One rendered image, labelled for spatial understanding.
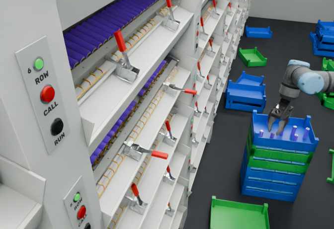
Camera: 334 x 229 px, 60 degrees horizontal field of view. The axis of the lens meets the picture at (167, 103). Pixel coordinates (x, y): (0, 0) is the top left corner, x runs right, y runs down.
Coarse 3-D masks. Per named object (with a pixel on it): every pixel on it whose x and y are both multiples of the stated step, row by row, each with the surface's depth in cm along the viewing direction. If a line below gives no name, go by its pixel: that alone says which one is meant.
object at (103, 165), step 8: (168, 64) 92; (168, 72) 89; (176, 72) 93; (160, 80) 84; (152, 88) 81; (152, 96) 78; (160, 96) 81; (144, 104) 75; (136, 112) 72; (144, 112) 75; (152, 112) 76; (136, 120) 70; (128, 128) 67; (120, 136) 64; (128, 136) 67; (112, 144) 62; (120, 144) 63; (112, 152) 61; (104, 160) 59; (112, 160) 61; (96, 168) 57; (104, 168) 57; (96, 176) 55; (112, 176) 58; (96, 184) 56
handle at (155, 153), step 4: (136, 148) 64; (140, 148) 64; (140, 152) 64; (144, 152) 63; (148, 152) 63; (152, 152) 63; (156, 152) 63; (160, 152) 63; (156, 156) 63; (160, 156) 62; (164, 156) 62
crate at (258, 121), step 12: (252, 120) 157; (264, 120) 162; (276, 120) 161; (300, 120) 158; (252, 132) 152; (264, 132) 156; (288, 132) 156; (300, 132) 156; (312, 132) 149; (252, 144) 148; (264, 144) 147; (276, 144) 145; (288, 144) 144; (300, 144) 143; (312, 144) 141
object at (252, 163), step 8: (248, 136) 169; (248, 144) 164; (248, 152) 160; (248, 160) 157; (256, 160) 154; (272, 168) 155; (280, 168) 154; (288, 168) 153; (296, 168) 152; (304, 168) 151
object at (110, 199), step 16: (176, 64) 96; (192, 64) 96; (176, 80) 92; (144, 96) 81; (176, 96) 86; (160, 112) 78; (144, 128) 72; (160, 128) 74; (144, 144) 68; (128, 160) 63; (128, 176) 61; (112, 192) 57; (112, 208) 54
